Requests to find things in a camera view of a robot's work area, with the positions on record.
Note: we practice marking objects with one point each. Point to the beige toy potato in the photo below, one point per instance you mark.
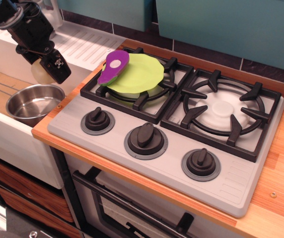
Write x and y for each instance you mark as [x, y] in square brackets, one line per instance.
[39, 73]

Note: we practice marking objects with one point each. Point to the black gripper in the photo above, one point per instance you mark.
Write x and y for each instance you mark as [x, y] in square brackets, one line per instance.
[31, 30]

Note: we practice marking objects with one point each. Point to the white right burner disc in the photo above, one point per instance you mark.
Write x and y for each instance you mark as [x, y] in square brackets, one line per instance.
[221, 105]

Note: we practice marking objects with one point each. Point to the black left burner grate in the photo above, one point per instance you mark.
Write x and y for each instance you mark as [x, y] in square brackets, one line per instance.
[149, 105]

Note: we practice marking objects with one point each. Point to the teal cabinet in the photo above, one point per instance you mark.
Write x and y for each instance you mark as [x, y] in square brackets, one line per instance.
[134, 14]
[249, 29]

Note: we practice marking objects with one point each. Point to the black right burner grate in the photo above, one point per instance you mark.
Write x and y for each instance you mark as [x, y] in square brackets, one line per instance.
[247, 143]

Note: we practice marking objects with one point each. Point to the toy oven door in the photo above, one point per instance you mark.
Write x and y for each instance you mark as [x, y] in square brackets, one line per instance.
[124, 210]

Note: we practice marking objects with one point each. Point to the purple toy eggplant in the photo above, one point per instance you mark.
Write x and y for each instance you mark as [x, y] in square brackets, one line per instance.
[115, 64]

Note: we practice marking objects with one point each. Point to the grey toy faucet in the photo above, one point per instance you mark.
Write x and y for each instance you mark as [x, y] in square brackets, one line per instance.
[53, 15]

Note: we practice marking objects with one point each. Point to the lime green plate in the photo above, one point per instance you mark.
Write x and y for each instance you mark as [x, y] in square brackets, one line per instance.
[142, 73]

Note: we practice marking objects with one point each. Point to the teal cabinet left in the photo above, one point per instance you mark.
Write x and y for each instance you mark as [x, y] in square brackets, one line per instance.
[134, 14]

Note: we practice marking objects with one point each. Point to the teal cabinet right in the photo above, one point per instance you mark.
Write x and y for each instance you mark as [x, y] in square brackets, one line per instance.
[249, 29]

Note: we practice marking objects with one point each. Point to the wooden drawer front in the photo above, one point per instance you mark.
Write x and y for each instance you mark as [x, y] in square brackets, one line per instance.
[36, 200]

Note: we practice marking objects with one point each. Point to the black oven door handle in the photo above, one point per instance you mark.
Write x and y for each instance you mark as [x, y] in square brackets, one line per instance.
[179, 231]

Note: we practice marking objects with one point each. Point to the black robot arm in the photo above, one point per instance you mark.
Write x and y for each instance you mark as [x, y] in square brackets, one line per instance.
[31, 30]

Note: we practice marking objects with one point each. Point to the black left stove knob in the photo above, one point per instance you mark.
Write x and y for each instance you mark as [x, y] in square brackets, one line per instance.
[97, 122]

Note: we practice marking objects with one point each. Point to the small steel pot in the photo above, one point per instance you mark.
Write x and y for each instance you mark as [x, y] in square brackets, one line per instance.
[31, 104]

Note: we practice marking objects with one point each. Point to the black burner grate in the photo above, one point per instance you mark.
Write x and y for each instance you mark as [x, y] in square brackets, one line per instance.
[149, 105]
[247, 143]

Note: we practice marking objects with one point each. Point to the black right stove knob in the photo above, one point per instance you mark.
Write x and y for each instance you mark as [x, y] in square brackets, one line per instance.
[201, 165]

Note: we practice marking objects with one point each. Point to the grey toy stove top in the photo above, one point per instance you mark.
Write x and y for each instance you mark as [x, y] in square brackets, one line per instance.
[230, 192]

